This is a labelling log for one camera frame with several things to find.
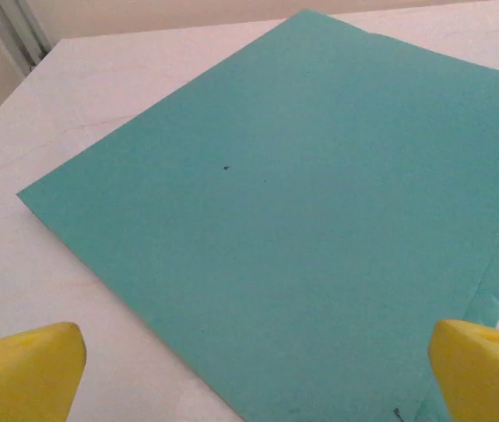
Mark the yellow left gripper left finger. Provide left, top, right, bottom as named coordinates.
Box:
left=0, top=322, right=88, bottom=422

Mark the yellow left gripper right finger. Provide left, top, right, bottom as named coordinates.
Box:
left=428, top=319, right=499, bottom=422

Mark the instruction booklet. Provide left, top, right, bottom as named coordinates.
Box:
left=16, top=8, right=499, bottom=422

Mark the aluminium frame post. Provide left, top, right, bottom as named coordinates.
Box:
left=0, top=0, right=53, bottom=67

